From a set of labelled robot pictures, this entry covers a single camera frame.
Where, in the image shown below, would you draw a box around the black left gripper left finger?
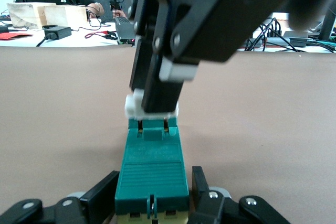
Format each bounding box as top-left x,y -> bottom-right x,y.
0,170 -> 120,224

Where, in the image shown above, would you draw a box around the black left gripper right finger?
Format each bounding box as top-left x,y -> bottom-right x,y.
187,166 -> 292,224

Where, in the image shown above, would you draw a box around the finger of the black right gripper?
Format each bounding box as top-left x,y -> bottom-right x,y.
142,0 -> 290,112
129,0 -> 159,97

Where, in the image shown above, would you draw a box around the green terminal block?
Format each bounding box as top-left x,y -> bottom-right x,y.
113,88 -> 191,224

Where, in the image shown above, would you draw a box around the small board with red LED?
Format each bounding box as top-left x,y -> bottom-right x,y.
118,38 -> 137,46

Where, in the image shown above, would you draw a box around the grey metal box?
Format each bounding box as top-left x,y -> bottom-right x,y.
115,16 -> 138,44

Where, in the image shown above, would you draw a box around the black monitor stand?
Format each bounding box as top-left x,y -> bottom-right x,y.
318,5 -> 336,42

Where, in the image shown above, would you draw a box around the light grey power adapter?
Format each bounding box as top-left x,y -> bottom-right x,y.
283,30 -> 311,47

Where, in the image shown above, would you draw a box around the grey power strip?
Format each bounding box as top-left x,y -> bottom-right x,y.
245,37 -> 291,50

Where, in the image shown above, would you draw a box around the pale wooden block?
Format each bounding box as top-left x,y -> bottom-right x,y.
6,2 -> 57,29
43,4 -> 89,28

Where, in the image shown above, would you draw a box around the black power adapter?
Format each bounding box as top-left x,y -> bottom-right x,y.
44,25 -> 72,40

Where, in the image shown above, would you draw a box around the red flat sheet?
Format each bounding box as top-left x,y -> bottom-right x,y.
0,32 -> 33,41

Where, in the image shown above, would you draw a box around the red cable with clips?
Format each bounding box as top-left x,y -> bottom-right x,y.
85,30 -> 118,40

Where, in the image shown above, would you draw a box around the tangled black cables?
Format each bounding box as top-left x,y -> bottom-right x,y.
243,16 -> 336,53

